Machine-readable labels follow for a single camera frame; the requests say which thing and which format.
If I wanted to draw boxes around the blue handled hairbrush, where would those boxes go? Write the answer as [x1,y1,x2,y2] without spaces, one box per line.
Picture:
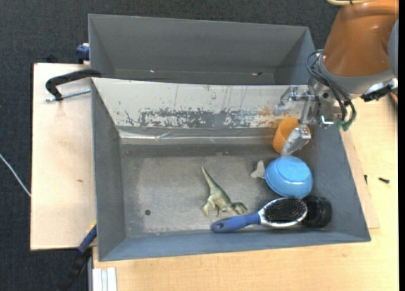
[211,197,309,233]

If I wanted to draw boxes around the black round jar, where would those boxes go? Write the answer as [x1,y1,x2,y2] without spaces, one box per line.
[301,195,333,229]

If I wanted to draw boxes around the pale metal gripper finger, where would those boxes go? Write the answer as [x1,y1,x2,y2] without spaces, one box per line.
[281,127,313,158]
[273,85,302,116]

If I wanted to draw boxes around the green toy dinosaur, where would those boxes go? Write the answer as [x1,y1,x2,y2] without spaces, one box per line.
[201,165,249,218]

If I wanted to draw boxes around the black cylinder on white bracket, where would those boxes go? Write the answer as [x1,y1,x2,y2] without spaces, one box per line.
[360,80,399,103]

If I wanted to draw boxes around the blue plastic bowl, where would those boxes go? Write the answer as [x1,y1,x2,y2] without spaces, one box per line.
[264,156,315,199]

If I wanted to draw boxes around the grey metal bin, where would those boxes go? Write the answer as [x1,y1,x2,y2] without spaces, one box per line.
[87,13,371,262]

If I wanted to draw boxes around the orange plastic cup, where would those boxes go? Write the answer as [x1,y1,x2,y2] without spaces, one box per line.
[272,117,313,155]

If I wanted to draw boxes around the pale grey toy animal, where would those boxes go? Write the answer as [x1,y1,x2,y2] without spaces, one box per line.
[249,159,268,180]

